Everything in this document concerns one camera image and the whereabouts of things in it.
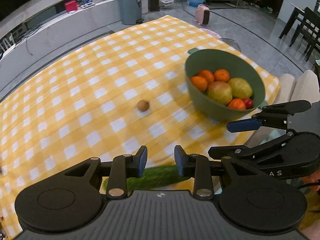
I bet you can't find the yellow-green pear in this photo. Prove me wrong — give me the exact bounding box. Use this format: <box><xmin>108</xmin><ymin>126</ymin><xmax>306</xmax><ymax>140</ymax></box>
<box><xmin>228</xmin><ymin>77</ymin><xmax>253</xmax><ymax>99</ymax></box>

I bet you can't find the green cucumber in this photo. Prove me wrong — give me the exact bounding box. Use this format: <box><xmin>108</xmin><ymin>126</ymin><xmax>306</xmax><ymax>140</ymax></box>
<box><xmin>102</xmin><ymin>164</ymin><xmax>190</xmax><ymax>193</ymax></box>

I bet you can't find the brown longan middle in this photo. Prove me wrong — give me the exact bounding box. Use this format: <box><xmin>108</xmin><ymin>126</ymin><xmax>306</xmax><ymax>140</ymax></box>
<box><xmin>137</xmin><ymin>100</ymin><xmax>150</xmax><ymax>112</ymax></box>

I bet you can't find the orange tangerine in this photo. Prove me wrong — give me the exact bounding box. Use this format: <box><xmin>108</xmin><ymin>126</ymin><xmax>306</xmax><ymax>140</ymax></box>
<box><xmin>227</xmin><ymin>98</ymin><xmax>246</xmax><ymax>111</ymax></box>
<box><xmin>190</xmin><ymin>76</ymin><xmax>208</xmax><ymax>93</ymax></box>
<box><xmin>213</xmin><ymin>69</ymin><xmax>231</xmax><ymax>82</ymax></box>
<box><xmin>197</xmin><ymin>69</ymin><xmax>215</xmax><ymax>84</ymax></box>

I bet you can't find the small red tomato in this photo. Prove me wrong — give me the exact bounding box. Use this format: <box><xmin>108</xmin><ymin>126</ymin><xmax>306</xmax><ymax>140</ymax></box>
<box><xmin>243</xmin><ymin>98</ymin><xmax>254</xmax><ymax>109</ymax></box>

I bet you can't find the green colander bowl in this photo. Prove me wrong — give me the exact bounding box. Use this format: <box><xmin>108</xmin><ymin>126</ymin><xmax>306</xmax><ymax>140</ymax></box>
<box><xmin>184</xmin><ymin>48</ymin><xmax>266</xmax><ymax>121</ymax></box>

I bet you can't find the white tv console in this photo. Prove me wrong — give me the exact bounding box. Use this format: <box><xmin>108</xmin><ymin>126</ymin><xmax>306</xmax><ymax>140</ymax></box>
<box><xmin>0</xmin><ymin>0</ymin><xmax>151</xmax><ymax>93</ymax></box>

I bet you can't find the red box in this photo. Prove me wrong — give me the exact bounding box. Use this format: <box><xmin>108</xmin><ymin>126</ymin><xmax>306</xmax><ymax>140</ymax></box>
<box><xmin>65</xmin><ymin>0</ymin><xmax>78</xmax><ymax>13</ymax></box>

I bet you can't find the red-yellow apple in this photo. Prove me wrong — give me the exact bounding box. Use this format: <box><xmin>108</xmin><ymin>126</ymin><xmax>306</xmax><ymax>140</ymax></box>
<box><xmin>207</xmin><ymin>81</ymin><xmax>233</xmax><ymax>106</ymax></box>

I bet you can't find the black dining chair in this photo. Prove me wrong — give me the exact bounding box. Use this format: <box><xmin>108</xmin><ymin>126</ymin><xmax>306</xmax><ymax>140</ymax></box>
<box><xmin>279</xmin><ymin>4</ymin><xmax>319</xmax><ymax>61</ymax></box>

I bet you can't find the yellow white checkered tablecloth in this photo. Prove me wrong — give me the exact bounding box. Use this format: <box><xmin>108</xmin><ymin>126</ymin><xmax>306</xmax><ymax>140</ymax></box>
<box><xmin>0</xmin><ymin>15</ymin><xmax>281</xmax><ymax>239</ymax></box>

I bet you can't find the white router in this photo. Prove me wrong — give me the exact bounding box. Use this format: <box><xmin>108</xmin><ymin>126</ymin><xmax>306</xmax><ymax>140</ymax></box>
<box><xmin>0</xmin><ymin>33</ymin><xmax>16</xmax><ymax>59</ymax></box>

